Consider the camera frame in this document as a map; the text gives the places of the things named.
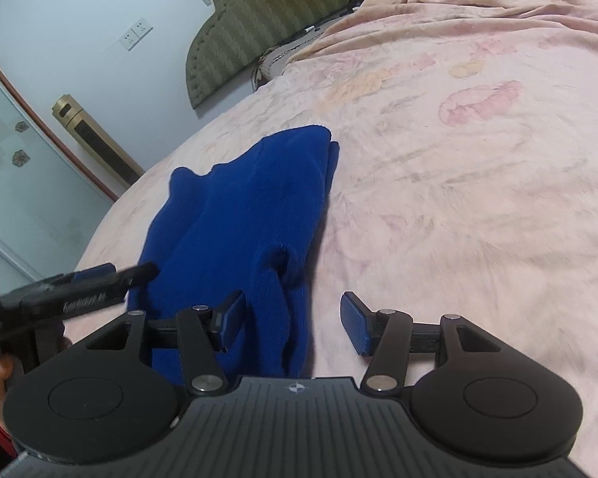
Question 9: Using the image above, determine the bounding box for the flower print glass wardrobe door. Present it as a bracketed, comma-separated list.
[0, 45, 121, 284]

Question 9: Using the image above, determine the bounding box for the blue knit sweater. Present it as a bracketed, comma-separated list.
[126, 123, 340, 380]

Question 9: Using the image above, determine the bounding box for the pink floral blanket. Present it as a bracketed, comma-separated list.
[75, 0, 598, 478]

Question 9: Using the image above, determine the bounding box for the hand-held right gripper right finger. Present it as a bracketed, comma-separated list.
[340, 291, 494, 398]

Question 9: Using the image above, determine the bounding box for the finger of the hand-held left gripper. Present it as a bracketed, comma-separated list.
[55, 261, 161, 317]

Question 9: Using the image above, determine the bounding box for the gold tower heater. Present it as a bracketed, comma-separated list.
[51, 94, 147, 191]

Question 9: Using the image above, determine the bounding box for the olive padded headboard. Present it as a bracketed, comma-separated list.
[185, 0, 380, 111]

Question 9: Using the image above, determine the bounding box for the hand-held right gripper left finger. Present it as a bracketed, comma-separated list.
[85, 290, 246, 398]

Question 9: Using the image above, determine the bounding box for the grey beige pillow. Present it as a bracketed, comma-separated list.
[250, 35, 326, 91]

